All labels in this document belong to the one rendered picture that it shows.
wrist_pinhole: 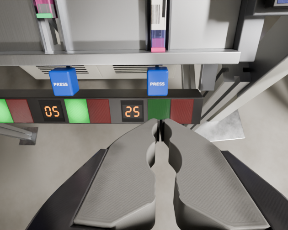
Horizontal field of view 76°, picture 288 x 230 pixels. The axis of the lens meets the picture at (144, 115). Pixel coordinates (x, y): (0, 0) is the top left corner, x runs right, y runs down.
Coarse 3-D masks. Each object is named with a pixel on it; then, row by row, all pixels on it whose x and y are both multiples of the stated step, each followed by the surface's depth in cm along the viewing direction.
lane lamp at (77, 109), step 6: (66, 102) 24; (72, 102) 24; (78, 102) 24; (84, 102) 24; (66, 108) 25; (72, 108) 25; (78, 108) 25; (84, 108) 25; (72, 114) 25; (78, 114) 25; (84, 114) 25; (72, 120) 26; (78, 120) 26; (84, 120) 26
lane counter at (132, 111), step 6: (126, 102) 24; (132, 102) 24; (138, 102) 24; (126, 108) 24; (132, 108) 24; (138, 108) 24; (126, 114) 25; (132, 114) 25; (138, 114) 25; (126, 120) 25; (132, 120) 25; (138, 120) 25
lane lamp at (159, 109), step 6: (150, 102) 24; (156, 102) 24; (162, 102) 24; (168, 102) 24; (150, 108) 24; (156, 108) 24; (162, 108) 24; (168, 108) 24; (150, 114) 25; (156, 114) 25; (162, 114) 25; (168, 114) 25
